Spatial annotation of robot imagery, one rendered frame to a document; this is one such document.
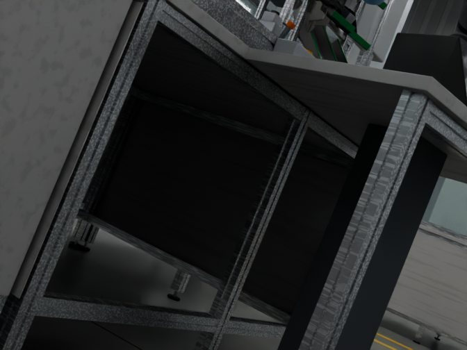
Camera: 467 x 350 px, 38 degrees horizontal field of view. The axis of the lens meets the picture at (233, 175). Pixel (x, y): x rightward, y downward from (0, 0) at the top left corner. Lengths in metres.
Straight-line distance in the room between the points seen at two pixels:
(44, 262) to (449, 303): 4.61
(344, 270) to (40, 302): 0.61
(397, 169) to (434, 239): 4.45
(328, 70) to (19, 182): 0.67
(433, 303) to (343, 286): 4.44
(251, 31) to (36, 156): 0.72
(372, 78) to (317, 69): 0.15
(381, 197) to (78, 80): 0.61
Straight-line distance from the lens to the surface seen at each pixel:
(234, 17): 1.72
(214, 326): 1.96
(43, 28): 1.26
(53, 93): 1.30
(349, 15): 2.55
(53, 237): 1.39
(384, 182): 1.31
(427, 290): 5.75
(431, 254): 5.76
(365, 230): 1.31
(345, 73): 1.44
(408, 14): 10.21
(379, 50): 4.03
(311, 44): 2.32
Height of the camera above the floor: 0.51
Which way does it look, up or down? 2 degrees up
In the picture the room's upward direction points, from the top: 22 degrees clockwise
